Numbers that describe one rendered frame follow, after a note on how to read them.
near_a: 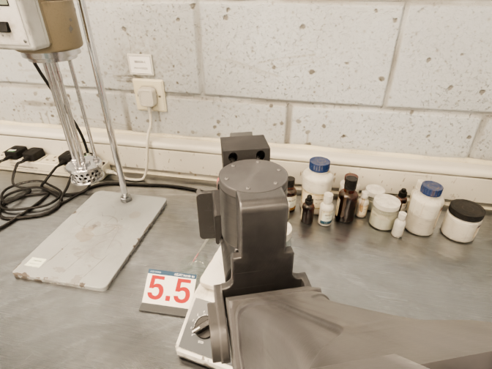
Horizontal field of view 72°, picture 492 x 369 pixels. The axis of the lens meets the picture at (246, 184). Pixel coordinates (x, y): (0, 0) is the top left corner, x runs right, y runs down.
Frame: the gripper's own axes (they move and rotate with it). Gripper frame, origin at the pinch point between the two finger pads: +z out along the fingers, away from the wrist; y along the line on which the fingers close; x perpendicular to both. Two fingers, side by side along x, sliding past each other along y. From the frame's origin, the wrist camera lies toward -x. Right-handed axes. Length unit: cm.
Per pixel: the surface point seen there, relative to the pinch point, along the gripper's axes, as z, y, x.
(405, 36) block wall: 30, -40, -14
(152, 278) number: 4.2, 14.6, 22.0
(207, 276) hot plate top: -2.2, 4.7, 16.5
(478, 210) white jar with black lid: 10, -53, 18
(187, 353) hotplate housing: -10.5, 8.5, 23.1
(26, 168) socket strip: 54, 55, 22
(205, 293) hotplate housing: -3.9, 5.3, 18.4
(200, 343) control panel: -10.0, 6.4, 21.7
